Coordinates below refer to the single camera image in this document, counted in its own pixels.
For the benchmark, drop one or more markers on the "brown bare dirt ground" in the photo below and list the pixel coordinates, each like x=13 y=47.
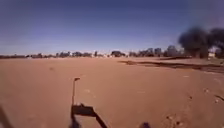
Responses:
x=133 y=90

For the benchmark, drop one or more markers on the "row of distant trees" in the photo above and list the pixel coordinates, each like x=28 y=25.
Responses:
x=100 y=54

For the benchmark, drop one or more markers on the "clump of dark trees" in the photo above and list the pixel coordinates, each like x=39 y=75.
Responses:
x=198 y=41

